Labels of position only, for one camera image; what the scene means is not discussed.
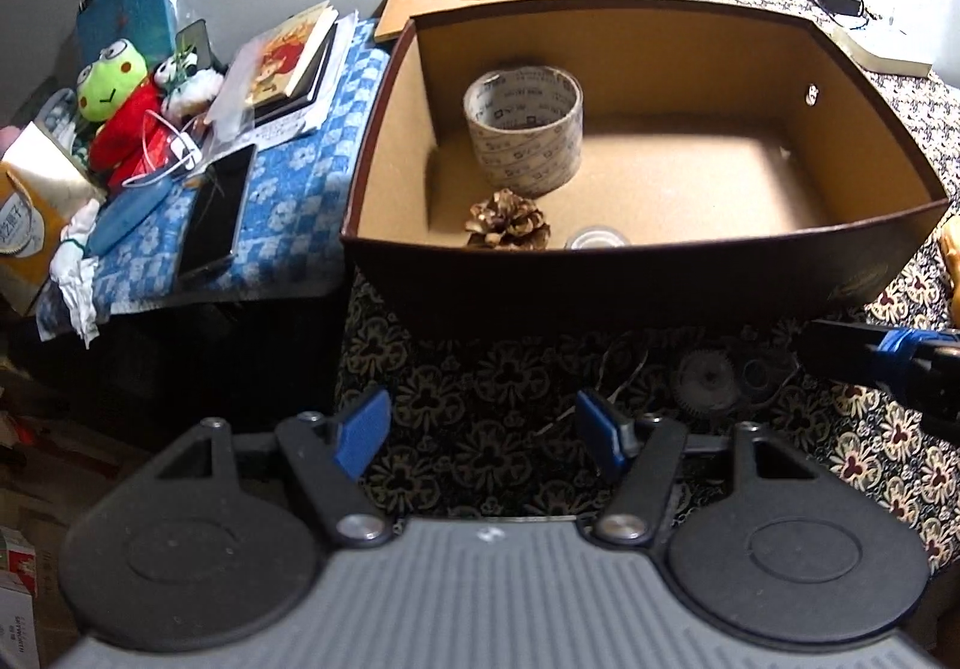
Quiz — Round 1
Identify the brown cardboard box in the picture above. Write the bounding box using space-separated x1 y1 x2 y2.
341 0 952 340

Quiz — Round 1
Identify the blue checkered cloth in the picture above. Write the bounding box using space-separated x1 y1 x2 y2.
37 18 391 340

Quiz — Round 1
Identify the black round disc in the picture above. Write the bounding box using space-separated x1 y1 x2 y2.
739 350 796 404

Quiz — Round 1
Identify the blue pen case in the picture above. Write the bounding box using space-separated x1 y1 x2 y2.
86 178 181 257

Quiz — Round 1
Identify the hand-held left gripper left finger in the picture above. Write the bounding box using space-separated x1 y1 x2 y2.
161 388 395 550

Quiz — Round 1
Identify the illustrated book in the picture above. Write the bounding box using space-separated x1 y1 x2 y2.
247 1 340 104

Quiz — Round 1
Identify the green frog plush toy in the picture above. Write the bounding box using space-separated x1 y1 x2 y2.
75 37 166 190

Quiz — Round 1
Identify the tan gourd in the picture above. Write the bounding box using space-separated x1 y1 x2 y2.
934 211 960 332

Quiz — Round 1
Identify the grey plastic gear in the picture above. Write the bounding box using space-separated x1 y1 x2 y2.
673 348 740 415

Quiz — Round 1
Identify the gold paper bag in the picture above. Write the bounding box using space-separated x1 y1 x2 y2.
0 121 106 317

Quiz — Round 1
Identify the small clear tape roll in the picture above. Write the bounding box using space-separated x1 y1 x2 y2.
565 226 627 251

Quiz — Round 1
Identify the white charging cable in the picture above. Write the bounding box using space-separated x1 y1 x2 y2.
124 110 205 190

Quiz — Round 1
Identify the printed carton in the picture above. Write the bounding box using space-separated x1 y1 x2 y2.
0 526 42 669

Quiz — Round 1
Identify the black notebook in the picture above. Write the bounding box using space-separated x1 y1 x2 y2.
255 24 344 115

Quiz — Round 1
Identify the large printed tape roll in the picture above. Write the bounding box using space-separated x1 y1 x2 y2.
463 67 584 197

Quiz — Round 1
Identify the black smartphone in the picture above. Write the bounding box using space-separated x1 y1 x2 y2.
176 142 258 280

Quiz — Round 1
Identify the white crumpled tissue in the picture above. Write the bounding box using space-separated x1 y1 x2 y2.
49 196 102 347

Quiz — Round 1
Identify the brown pine cone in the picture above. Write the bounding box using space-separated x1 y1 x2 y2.
465 189 552 250

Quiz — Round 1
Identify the small black device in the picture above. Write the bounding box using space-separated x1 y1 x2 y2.
176 20 212 70

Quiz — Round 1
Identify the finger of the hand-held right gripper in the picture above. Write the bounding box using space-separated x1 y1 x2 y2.
795 319 960 445

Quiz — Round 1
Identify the teal box with binder clips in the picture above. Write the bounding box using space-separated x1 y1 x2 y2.
75 0 181 70

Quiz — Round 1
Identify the small panda plush toy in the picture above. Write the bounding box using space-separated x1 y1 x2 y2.
154 50 226 122

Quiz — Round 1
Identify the white book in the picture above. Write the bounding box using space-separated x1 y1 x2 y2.
829 24 935 79

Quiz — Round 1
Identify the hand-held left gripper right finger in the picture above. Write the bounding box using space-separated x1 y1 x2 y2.
574 390 818 548

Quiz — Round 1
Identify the floral patterned tablecloth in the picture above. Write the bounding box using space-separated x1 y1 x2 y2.
334 0 960 576

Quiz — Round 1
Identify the stack of books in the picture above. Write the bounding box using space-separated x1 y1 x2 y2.
206 13 361 149

